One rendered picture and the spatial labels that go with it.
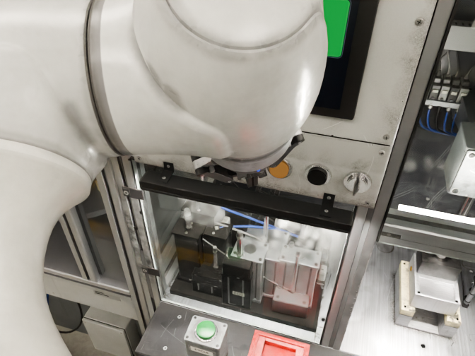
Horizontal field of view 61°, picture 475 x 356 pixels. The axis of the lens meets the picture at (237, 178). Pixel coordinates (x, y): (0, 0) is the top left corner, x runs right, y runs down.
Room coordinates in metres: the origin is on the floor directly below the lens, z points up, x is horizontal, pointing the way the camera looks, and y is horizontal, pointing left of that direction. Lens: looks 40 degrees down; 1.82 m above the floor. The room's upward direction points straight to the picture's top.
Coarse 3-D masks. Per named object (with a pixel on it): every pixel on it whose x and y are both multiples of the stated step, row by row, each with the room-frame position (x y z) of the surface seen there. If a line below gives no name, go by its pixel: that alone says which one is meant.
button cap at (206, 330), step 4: (200, 324) 0.45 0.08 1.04; (204, 324) 0.45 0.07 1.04; (208, 324) 0.45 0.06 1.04; (212, 324) 0.45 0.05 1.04; (200, 328) 0.44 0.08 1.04; (204, 328) 0.44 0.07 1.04; (208, 328) 0.44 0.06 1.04; (212, 328) 0.44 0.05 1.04; (200, 332) 0.44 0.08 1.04; (204, 332) 0.44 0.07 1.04; (208, 332) 0.44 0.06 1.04; (212, 332) 0.44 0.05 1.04; (200, 336) 0.43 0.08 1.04; (204, 336) 0.43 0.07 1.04; (208, 336) 0.43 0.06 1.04; (212, 336) 0.43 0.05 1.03
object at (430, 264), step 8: (416, 256) 0.64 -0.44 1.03; (424, 256) 0.60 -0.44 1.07; (432, 256) 0.60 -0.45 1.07; (440, 256) 0.60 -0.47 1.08; (416, 264) 0.61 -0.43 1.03; (424, 264) 0.59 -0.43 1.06; (432, 264) 0.58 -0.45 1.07; (440, 264) 0.58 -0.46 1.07; (448, 264) 0.58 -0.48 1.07; (456, 264) 0.58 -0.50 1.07; (424, 272) 0.59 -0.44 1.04; (432, 272) 0.58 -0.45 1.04; (440, 272) 0.58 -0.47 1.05; (448, 272) 0.57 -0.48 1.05; (456, 272) 0.57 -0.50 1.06
